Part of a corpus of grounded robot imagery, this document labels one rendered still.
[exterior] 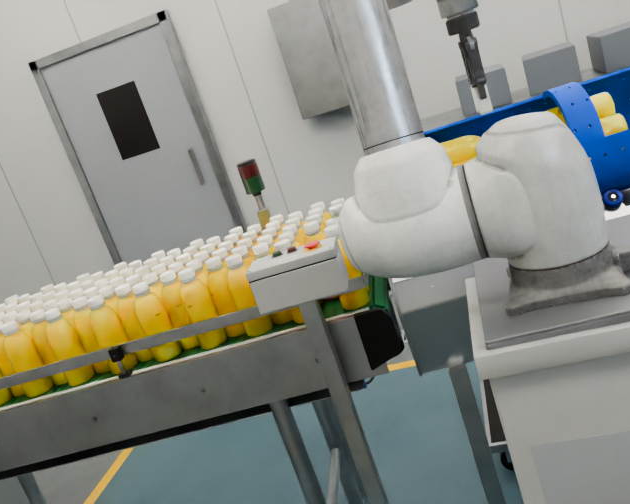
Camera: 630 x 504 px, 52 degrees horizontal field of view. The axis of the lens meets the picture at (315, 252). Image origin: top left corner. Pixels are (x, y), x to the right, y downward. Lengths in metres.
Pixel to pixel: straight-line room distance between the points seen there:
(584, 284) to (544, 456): 0.27
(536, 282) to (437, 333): 0.67
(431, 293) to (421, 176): 0.66
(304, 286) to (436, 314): 0.40
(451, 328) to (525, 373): 0.69
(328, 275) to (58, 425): 0.85
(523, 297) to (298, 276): 0.53
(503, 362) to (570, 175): 0.28
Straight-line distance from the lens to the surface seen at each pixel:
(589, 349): 0.99
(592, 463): 1.10
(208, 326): 1.61
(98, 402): 1.77
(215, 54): 5.19
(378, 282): 1.69
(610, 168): 1.62
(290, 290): 1.39
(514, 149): 0.98
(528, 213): 0.98
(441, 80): 4.93
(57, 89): 5.73
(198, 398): 1.68
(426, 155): 1.00
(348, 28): 1.04
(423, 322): 1.65
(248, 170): 2.03
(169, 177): 5.42
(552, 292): 1.03
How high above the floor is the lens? 1.45
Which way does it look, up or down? 15 degrees down
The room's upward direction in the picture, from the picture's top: 19 degrees counter-clockwise
